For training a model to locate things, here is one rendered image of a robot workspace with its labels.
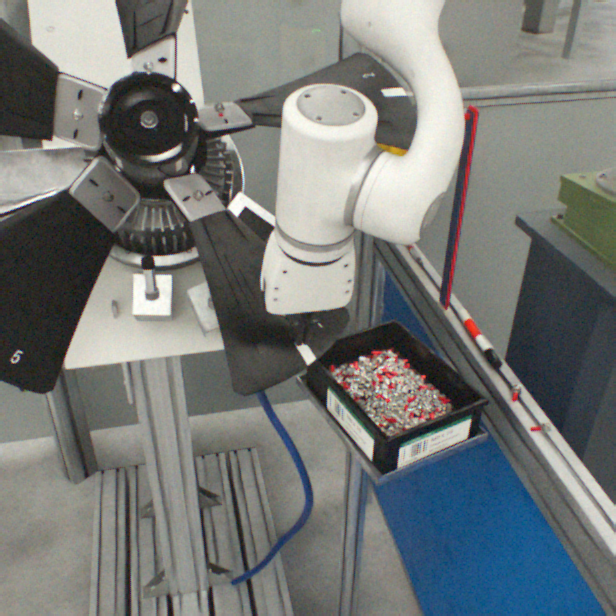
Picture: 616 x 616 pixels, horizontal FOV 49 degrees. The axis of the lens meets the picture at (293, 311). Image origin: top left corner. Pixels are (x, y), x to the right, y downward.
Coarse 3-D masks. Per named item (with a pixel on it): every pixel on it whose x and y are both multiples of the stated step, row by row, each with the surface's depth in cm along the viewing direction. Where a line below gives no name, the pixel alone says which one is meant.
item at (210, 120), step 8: (224, 104) 91; (232, 104) 91; (200, 112) 89; (208, 112) 89; (216, 112) 89; (224, 112) 89; (232, 112) 89; (240, 112) 88; (200, 120) 86; (208, 120) 86; (216, 120) 86; (232, 120) 86; (240, 120) 86; (248, 120) 85; (208, 128) 84; (216, 128) 84; (224, 128) 84
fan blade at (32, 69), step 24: (0, 24) 79; (0, 48) 80; (24, 48) 80; (0, 72) 82; (24, 72) 82; (48, 72) 81; (0, 96) 84; (24, 96) 83; (48, 96) 83; (0, 120) 86; (24, 120) 85; (48, 120) 85
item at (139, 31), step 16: (128, 0) 90; (144, 0) 88; (160, 0) 86; (176, 0) 84; (128, 16) 90; (144, 16) 87; (160, 16) 86; (176, 16) 84; (128, 32) 90; (144, 32) 88; (160, 32) 85; (176, 32) 84; (128, 48) 90; (144, 48) 88
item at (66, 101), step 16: (64, 80) 82; (80, 80) 82; (64, 96) 84; (96, 96) 83; (64, 112) 85; (96, 112) 84; (64, 128) 86; (80, 128) 86; (96, 128) 86; (80, 144) 88; (96, 144) 87
